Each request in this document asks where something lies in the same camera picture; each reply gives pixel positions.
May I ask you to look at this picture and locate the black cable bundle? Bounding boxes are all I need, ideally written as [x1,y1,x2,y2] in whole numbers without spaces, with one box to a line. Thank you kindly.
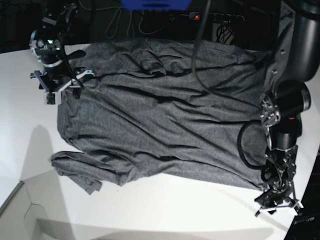
[215,21,236,47]

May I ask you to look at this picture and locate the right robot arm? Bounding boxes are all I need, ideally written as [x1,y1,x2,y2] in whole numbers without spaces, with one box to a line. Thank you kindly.
[29,0,95,105]

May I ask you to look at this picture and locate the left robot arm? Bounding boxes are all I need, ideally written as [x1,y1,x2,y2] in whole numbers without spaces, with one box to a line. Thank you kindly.
[237,0,320,214]

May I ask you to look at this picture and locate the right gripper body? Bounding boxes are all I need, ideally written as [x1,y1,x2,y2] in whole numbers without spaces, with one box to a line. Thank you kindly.
[30,67,95,105]

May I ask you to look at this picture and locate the grey t-shirt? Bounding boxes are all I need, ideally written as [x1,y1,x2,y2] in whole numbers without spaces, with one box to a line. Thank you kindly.
[51,38,269,194]

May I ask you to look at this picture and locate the grey cable loops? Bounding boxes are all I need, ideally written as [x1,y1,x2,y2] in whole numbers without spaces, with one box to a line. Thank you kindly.
[104,7,176,40]

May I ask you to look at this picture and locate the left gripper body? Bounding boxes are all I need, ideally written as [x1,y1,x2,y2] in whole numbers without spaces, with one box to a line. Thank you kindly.
[254,186,304,217]

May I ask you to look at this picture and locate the blue box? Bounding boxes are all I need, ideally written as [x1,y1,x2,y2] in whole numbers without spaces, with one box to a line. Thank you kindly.
[121,0,192,11]

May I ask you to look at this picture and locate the black power strip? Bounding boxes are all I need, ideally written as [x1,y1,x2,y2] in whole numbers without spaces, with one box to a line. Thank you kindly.
[188,11,245,22]

